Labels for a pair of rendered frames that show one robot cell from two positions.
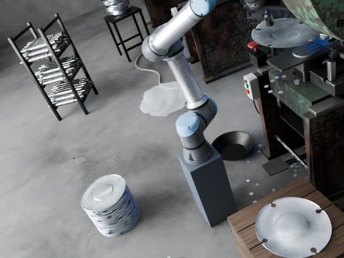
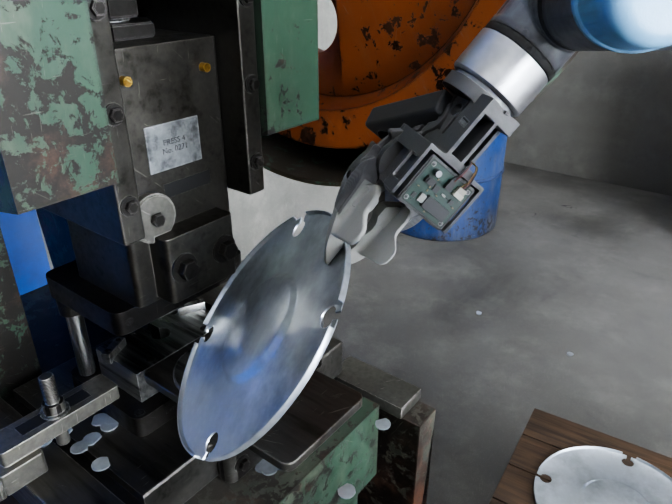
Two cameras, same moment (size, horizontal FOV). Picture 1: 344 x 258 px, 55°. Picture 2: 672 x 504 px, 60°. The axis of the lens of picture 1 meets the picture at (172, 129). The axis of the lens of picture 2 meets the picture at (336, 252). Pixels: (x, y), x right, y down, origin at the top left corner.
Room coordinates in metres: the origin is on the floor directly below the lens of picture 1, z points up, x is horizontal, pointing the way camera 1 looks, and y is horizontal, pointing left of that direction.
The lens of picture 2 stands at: (1.69, -0.22, 1.25)
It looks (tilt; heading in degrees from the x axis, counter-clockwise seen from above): 27 degrees down; 221
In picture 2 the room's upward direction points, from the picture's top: straight up
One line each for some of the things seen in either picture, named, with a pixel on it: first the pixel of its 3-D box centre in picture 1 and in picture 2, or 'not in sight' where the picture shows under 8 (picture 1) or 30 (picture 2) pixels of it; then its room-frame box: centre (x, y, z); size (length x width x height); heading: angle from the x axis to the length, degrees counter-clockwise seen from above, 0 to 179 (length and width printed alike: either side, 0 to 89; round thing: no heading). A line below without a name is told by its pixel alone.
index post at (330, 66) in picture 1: (331, 69); not in sight; (1.16, -0.72, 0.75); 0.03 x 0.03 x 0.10; 3
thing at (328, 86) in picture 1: (331, 60); (170, 392); (1.34, -0.84, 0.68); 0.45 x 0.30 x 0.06; 3
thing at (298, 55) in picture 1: (298, 66); (253, 422); (1.33, -0.67, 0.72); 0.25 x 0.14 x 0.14; 93
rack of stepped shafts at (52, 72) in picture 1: (57, 69); not in sight; (3.36, 0.88, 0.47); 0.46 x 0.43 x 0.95; 73
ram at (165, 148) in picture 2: not in sight; (152, 160); (1.34, -0.80, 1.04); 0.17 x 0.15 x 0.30; 93
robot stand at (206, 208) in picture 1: (208, 184); not in sight; (1.31, -0.08, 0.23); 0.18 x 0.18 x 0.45; 10
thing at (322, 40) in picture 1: (330, 45); (164, 347); (1.34, -0.84, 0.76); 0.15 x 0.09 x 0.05; 3
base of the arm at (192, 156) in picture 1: (195, 147); not in sight; (1.31, -0.08, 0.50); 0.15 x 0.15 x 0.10
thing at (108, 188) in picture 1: (103, 192); not in sight; (1.55, 0.53, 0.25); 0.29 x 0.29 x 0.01
